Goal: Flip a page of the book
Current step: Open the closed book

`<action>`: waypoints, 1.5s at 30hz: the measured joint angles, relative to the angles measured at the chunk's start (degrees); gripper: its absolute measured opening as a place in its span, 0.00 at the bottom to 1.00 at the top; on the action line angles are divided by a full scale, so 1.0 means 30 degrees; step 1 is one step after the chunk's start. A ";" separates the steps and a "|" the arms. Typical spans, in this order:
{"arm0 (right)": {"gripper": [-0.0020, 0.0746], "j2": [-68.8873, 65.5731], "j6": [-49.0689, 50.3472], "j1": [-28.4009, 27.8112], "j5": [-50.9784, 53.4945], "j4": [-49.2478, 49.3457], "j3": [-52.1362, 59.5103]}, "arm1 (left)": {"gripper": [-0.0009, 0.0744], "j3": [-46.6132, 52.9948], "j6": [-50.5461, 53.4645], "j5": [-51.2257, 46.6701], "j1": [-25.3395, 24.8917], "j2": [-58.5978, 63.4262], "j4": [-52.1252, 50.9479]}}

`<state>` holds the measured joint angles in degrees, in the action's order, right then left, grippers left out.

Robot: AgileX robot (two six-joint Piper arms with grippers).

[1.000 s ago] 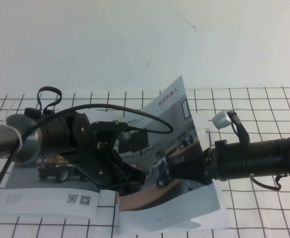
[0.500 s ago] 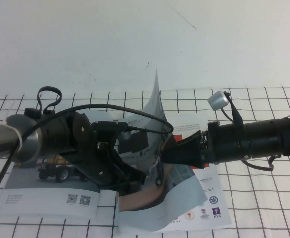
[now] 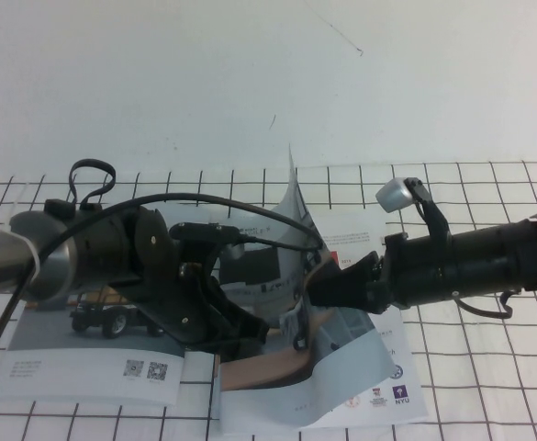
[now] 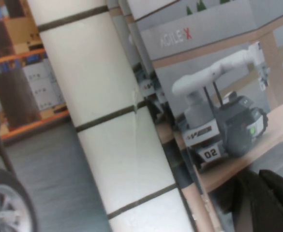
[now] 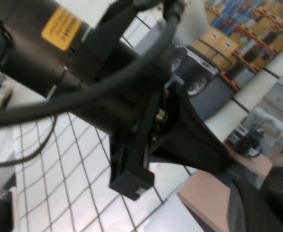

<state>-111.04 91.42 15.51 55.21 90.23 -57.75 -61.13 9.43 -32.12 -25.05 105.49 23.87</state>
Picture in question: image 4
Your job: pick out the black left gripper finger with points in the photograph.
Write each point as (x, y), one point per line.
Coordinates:
(274, 205)

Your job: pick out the AgileX robotics brochure book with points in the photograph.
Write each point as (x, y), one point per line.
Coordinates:
(228, 96)

